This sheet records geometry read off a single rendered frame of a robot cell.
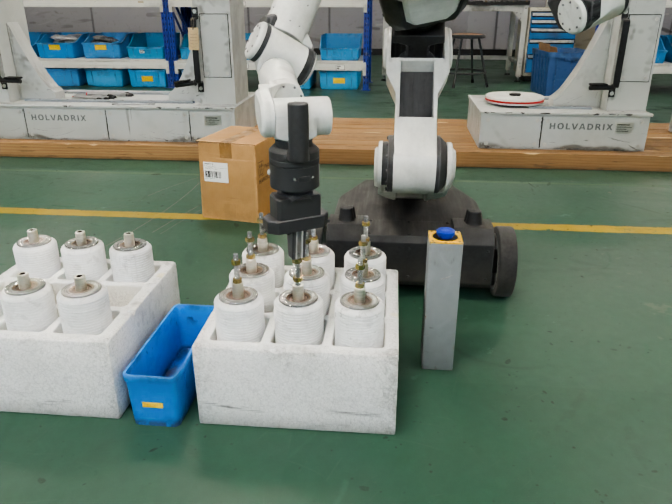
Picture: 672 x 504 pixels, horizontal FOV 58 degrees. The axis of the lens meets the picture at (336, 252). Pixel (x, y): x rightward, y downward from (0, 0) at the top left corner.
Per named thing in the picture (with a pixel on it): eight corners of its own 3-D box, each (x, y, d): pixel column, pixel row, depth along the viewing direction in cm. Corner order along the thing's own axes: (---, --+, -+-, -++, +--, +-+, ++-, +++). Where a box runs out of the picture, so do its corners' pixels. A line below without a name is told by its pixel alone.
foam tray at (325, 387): (244, 327, 157) (239, 263, 151) (395, 333, 154) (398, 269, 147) (199, 424, 122) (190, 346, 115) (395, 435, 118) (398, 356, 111)
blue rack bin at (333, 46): (324, 55, 601) (324, 33, 593) (362, 56, 598) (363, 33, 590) (318, 60, 555) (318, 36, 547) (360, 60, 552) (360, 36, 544)
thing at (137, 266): (128, 303, 154) (119, 237, 148) (165, 305, 154) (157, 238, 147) (112, 322, 146) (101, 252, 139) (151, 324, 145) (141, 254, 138)
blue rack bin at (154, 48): (146, 54, 617) (144, 32, 609) (183, 54, 614) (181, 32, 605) (125, 58, 572) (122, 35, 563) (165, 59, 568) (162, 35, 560)
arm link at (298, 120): (265, 158, 110) (262, 94, 106) (323, 155, 112) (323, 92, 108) (274, 175, 100) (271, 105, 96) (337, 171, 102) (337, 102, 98)
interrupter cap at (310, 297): (301, 312, 113) (301, 309, 112) (270, 302, 117) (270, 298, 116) (325, 297, 118) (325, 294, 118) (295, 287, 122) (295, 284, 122)
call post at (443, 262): (420, 352, 146) (427, 231, 134) (449, 354, 145) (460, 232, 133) (421, 369, 139) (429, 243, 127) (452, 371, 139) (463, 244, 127)
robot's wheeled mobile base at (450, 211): (335, 214, 231) (335, 127, 218) (474, 219, 227) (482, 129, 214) (314, 289, 172) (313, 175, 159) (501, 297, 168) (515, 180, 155)
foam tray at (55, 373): (40, 317, 162) (27, 255, 155) (183, 324, 159) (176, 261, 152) (-61, 408, 126) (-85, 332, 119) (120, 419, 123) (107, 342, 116)
